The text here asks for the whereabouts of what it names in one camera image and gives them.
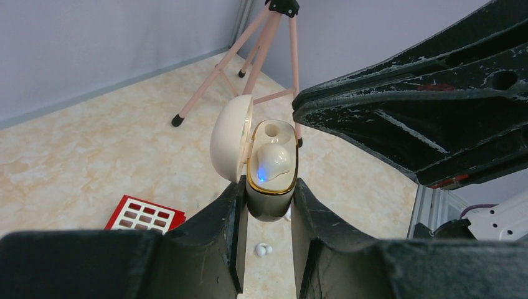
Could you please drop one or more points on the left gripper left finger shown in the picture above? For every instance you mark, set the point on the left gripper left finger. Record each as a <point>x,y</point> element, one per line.
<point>202,258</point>

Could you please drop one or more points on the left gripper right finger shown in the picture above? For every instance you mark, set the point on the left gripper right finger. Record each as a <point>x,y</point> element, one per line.
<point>333,259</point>

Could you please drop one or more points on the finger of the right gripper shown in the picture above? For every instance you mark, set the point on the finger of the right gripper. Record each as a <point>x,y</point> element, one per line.
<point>472,71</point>
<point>444,144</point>

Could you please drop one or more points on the beige earbud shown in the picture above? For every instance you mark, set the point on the beige earbud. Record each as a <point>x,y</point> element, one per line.
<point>273,160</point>

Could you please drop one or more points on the beige earbud case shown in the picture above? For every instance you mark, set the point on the beige earbud case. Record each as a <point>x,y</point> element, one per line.
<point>233,150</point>

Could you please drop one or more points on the white earbud centre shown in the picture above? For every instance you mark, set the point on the white earbud centre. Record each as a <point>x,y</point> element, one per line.
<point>263,249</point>

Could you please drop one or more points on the red block with windows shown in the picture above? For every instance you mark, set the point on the red block with windows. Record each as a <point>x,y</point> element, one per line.
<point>132,213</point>

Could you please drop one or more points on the pink music stand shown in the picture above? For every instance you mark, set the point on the pink music stand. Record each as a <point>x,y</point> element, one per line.
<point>270,17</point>

